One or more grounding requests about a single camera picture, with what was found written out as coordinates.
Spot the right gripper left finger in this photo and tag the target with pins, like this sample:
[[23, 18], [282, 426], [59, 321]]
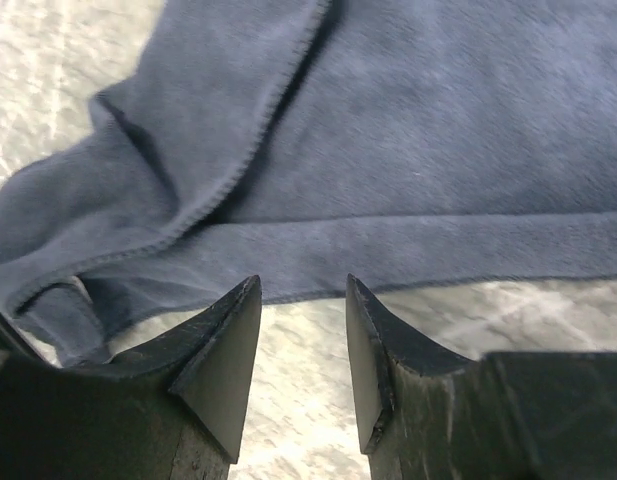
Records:
[[171, 408]]

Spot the grey towel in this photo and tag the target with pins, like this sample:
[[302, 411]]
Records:
[[404, 142]]

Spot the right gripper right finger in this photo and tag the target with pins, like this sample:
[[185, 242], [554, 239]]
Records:
[[426, 412]]

